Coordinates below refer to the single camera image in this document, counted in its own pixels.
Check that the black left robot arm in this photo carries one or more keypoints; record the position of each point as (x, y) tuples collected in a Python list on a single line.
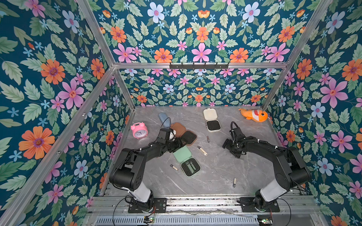
[(129, 172)]

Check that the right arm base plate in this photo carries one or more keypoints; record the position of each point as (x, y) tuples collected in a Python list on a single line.
[(257, 204)]

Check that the blue denim pouch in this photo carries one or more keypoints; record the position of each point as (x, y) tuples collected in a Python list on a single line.
[(165, 120)]

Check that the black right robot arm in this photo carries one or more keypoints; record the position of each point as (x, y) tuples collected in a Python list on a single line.
[(289, 168)]

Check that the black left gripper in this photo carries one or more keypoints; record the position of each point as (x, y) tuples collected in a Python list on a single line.
[(178, 144)]

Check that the brown clipper case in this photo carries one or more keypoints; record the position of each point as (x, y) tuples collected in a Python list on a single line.
[(188, 136)]

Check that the cream clipper case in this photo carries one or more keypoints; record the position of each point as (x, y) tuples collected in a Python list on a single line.
[(211, 118)]

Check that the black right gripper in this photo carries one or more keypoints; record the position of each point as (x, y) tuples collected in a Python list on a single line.
[(234, 145)]

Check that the black hook rail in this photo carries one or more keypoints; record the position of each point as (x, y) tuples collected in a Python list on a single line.
[(192, 66)]

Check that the green large nail clipper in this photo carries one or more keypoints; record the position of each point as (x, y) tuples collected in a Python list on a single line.
[(189, 168)]

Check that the mint green clipper case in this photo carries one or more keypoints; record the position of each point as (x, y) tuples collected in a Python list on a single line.
[(184, 155)]

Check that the aluminium front rail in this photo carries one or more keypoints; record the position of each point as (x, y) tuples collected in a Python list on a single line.
[(192, 204)]

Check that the pink alarm clock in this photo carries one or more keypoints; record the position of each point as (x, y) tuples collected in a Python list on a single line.
[(139, 130)]

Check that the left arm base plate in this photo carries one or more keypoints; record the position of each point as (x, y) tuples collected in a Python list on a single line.
[(147, 205)]

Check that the orange clownfish plush toy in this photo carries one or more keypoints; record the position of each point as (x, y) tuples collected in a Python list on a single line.
[(256, 115)]

